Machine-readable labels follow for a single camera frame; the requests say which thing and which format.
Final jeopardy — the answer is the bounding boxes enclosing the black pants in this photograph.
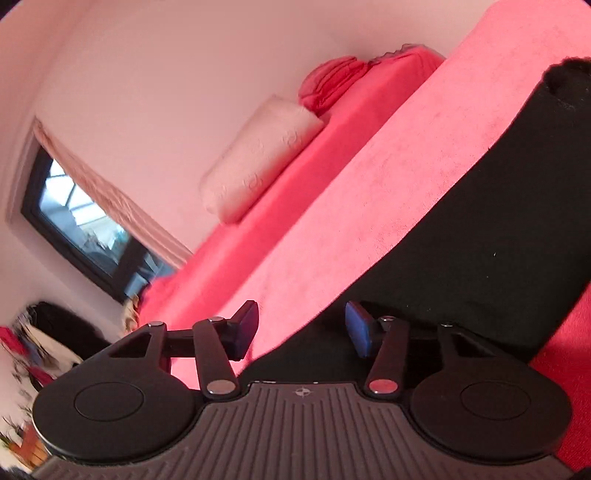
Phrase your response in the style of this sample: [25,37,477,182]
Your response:
[239,58,590,395]

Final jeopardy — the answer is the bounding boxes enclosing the red bed sheet mattress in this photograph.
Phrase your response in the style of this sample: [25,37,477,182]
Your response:
[138,45,447,331]

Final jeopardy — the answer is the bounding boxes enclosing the pink blanket on bed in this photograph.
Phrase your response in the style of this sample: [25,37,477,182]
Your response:
[217,1,590,469]

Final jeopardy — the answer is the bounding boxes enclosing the beige cloth on bed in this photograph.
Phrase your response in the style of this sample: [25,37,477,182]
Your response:
[121,295,139,335]

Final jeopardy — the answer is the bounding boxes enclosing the hanging black coat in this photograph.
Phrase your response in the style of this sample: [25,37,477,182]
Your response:
[25,301,111,364]

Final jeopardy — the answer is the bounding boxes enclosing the pink lace curtain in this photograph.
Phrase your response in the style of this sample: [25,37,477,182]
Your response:
[32,118,192,268]

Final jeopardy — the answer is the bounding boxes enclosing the light pink pillow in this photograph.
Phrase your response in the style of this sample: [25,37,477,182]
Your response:
[199,96,325,224]

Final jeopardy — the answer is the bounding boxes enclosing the hanging red garment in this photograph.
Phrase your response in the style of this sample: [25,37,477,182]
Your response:
[1,326,54,390]

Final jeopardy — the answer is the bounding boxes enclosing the dark framed window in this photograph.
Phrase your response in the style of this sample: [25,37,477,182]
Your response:
[21,147,175,303]

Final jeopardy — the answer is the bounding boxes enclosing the wooden shelf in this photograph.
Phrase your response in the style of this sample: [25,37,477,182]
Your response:
[1,421,50,471]

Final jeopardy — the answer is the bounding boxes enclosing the folded red quilt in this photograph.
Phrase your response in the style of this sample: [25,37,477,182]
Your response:
[297,56,370,116]

